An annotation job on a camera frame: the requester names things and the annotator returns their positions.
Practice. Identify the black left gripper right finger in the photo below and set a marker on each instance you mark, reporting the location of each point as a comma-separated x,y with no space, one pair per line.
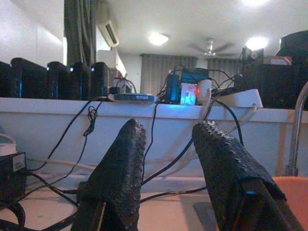
221,163

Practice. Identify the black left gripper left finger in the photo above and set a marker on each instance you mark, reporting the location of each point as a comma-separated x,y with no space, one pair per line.
120,168

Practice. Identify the orange plate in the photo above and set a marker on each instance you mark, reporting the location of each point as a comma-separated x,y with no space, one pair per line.
293,204

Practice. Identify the white power strip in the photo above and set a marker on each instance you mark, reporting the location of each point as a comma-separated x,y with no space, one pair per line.
238,98

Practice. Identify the silver flat hard drive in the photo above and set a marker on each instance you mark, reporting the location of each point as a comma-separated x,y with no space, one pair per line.
132,98

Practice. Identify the white plug with red light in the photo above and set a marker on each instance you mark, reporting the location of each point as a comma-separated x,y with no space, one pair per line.
203,92

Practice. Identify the clear box with blue light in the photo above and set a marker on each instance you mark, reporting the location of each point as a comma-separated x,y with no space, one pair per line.
188,95

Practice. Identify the chrome sink faucet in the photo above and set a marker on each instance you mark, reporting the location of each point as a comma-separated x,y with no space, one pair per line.
297,132

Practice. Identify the black hub with blue light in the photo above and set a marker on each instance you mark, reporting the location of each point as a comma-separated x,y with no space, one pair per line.
173,87

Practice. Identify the black electronic device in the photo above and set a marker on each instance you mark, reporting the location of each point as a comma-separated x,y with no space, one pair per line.
269,84

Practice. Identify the grey curtain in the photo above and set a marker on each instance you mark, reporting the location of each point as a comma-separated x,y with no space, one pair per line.
166,69
223,67

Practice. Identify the black box with white label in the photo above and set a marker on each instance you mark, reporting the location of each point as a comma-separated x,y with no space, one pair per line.
12,180

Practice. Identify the ceiling fan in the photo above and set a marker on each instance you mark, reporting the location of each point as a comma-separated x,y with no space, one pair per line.
210,49

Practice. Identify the round ceiling light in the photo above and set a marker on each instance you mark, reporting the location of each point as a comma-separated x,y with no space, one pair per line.
157,39
256,43
255,2

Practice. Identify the white air conditioner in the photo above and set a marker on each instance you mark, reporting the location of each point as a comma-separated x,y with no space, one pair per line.
109,31

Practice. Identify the dark green curtain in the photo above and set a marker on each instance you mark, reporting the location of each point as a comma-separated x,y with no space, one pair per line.
79,31

